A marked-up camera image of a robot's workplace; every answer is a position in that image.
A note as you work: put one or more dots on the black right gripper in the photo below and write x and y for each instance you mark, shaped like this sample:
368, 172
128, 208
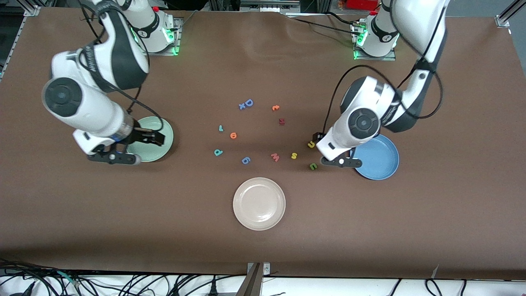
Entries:
139, 135

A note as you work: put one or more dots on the teal foam letter p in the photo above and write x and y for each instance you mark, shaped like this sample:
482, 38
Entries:
218, 153

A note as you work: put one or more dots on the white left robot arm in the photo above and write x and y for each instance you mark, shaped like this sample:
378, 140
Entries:
361, 123

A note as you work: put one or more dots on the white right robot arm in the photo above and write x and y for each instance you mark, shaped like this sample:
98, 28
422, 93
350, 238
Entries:
82, 107

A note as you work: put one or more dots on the light green plate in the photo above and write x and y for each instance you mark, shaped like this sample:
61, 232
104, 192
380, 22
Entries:
158, 153

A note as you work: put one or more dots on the pink foam letter w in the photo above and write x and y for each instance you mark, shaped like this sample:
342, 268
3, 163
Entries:
275, 157

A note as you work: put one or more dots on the blue plate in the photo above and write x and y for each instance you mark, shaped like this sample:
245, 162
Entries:
382, 164

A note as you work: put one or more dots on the blue foam number six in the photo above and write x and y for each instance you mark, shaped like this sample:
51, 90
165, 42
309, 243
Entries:
245, 160

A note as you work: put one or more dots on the blue foam letter D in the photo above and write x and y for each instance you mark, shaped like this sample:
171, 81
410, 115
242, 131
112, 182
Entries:
249, 103

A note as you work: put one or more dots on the beige plate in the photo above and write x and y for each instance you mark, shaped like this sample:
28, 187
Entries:
259, 204

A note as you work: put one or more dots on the red box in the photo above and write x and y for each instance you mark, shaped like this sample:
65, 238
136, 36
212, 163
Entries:
363, 4

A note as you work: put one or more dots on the black power plug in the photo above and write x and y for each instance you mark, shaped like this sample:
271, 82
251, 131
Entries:
213, 287

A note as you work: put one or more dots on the white paper tag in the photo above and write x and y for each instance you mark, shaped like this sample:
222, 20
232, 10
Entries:
435, 271

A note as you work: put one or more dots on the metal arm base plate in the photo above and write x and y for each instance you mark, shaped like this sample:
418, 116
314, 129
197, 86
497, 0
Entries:
376, 58
179, 41

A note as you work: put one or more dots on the grey metal frame bar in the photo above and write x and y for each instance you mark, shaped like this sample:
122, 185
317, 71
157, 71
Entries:
269, 5

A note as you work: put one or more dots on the metal table edge bracket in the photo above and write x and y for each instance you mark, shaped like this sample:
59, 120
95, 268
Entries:
257, 279

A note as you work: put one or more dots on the aluminium frame profile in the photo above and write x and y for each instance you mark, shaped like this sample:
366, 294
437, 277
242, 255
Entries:
32, 10
506, 18

